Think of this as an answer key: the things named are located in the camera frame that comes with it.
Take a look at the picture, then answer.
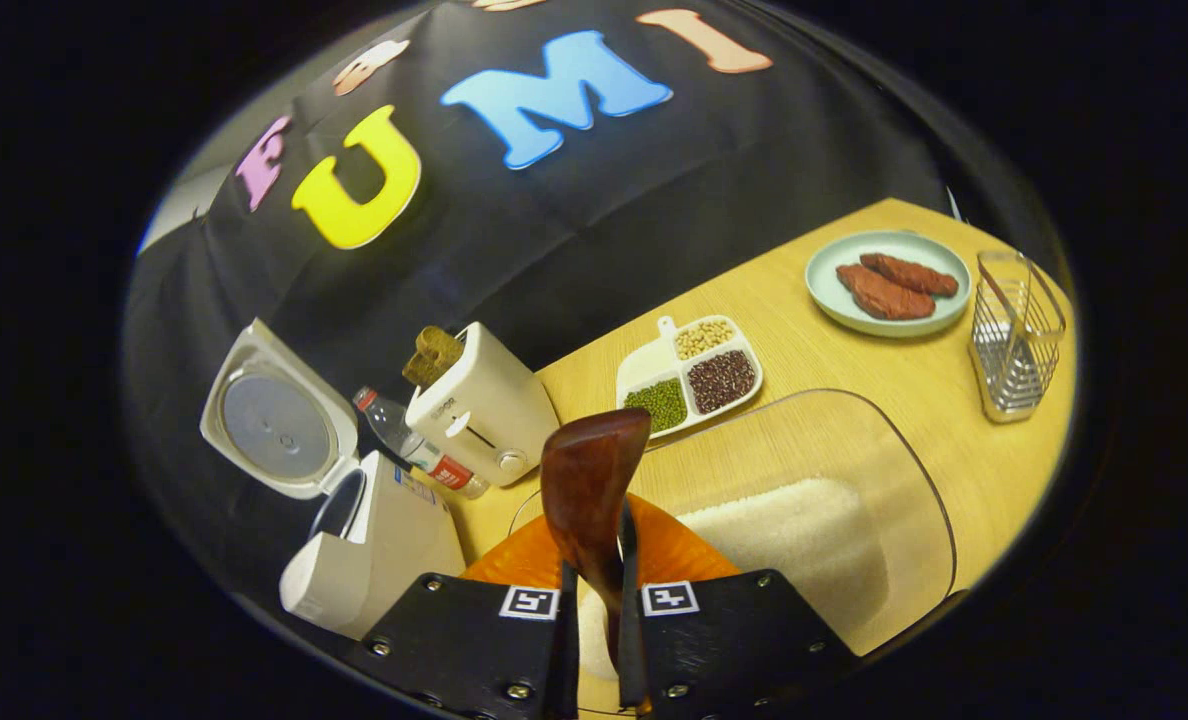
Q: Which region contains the white rice cooker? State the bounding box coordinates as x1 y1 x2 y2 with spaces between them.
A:
200 318 467 641

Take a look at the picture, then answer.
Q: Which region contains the clear container of rice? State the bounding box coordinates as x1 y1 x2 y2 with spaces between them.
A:
509 388 958 716

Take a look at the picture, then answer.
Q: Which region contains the pale green plate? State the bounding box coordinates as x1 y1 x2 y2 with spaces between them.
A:
805 230 973 339

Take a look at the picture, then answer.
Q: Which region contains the white divided dish of beans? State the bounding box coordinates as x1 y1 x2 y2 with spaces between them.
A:
616 316 765 439

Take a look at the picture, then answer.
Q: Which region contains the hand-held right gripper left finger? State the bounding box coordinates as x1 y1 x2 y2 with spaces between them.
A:
349 510 580 720

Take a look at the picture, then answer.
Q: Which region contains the white toaster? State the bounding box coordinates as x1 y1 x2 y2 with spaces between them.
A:
404 322 561 488

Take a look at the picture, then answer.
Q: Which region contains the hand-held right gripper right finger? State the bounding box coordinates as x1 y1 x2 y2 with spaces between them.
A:
617 495 860 720

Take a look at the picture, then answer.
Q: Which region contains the brown bread slice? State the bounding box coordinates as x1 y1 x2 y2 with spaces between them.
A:
402 335 460 389
419 326 467 363

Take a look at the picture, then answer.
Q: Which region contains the wooden spoon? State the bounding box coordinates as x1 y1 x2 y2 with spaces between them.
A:
540 408 653 671

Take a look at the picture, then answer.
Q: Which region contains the red meat piece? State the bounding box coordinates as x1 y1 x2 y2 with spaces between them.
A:
836 263 937 321
860 253 960 298

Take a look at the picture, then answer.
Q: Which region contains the wire chopstick holder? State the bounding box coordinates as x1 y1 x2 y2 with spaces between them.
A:
969 250 1067 424

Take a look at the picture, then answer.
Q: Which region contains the black backdrop cloth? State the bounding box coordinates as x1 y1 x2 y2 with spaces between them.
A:
124 0 955 601

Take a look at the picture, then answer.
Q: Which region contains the clear bottle with red label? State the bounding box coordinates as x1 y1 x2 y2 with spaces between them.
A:
354 387 490 499

